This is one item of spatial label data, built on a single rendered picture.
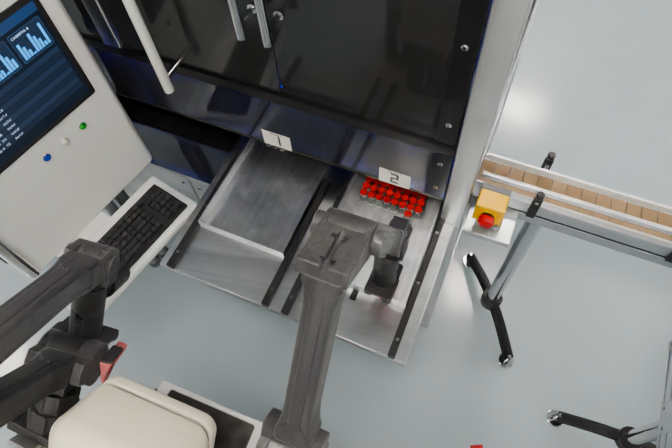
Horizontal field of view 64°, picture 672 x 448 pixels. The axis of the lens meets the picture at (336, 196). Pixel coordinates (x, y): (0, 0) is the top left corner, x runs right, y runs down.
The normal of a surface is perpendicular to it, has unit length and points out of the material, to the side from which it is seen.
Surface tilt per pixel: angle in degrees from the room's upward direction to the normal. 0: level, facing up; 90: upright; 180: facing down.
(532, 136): 0
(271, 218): 0
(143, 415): 42
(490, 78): 90
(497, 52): 90
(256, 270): 0
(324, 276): 53
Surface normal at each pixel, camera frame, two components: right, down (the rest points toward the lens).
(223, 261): -0.05, -0.52
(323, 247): 0.03, -0.71
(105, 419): 0.22, -0.92
